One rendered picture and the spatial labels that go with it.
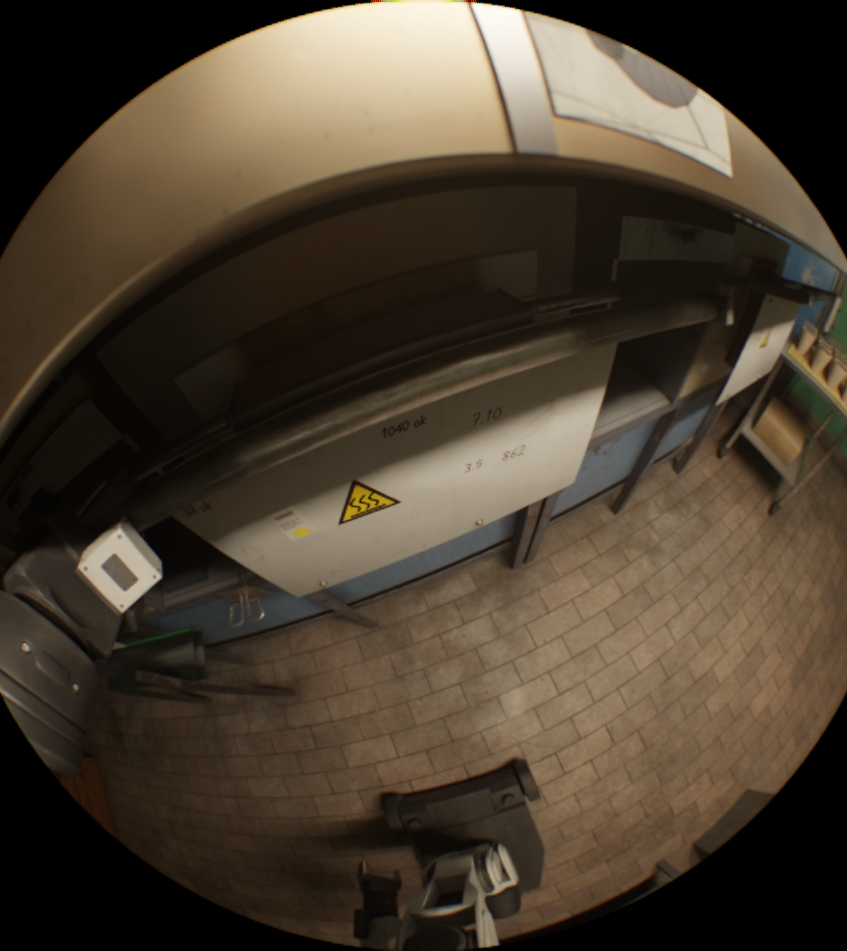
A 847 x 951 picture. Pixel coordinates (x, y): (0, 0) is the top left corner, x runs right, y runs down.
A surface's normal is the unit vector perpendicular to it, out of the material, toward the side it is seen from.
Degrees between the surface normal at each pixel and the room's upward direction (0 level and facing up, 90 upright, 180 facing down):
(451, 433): 90
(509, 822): 0
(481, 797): 0
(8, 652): 58
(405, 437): 90
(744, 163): 80
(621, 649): 0
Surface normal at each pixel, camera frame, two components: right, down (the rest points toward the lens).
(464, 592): -0.16, -0.57
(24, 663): 0.77, -0.62
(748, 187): 0.31, 0.62
